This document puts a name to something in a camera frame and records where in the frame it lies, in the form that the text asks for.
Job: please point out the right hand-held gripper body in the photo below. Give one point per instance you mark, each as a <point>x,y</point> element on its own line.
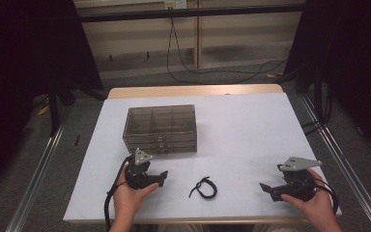
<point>298,185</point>

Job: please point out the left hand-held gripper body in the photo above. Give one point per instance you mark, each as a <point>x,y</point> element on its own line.
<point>138,179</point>

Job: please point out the smoky transparent drawer box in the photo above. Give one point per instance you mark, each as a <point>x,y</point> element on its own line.
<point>159,124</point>

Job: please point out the person's left hand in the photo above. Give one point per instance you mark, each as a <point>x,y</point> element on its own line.
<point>127,201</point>

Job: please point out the person's right hand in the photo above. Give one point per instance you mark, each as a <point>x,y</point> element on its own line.
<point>319,206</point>

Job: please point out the white table mat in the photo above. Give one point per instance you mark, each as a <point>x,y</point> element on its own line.
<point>244,135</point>

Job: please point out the small black floor item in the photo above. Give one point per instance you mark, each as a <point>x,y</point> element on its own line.
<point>77,139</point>

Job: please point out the wooden table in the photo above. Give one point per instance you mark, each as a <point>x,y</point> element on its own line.
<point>174,91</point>

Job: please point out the black metal stand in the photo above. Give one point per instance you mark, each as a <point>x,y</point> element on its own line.
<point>53,109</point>
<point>318,96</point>

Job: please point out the dark curtain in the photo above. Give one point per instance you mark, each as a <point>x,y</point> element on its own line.
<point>29,48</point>
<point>351,48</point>

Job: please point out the black horizontal bar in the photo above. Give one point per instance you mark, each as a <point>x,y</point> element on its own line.
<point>186,13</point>

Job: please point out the metal floor rail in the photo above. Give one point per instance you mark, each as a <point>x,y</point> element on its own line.
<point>344,158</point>
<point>38,174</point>

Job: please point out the wooden post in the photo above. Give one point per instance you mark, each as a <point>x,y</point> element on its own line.
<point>198,38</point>

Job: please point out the wall socket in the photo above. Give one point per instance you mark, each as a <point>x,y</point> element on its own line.
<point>175,4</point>

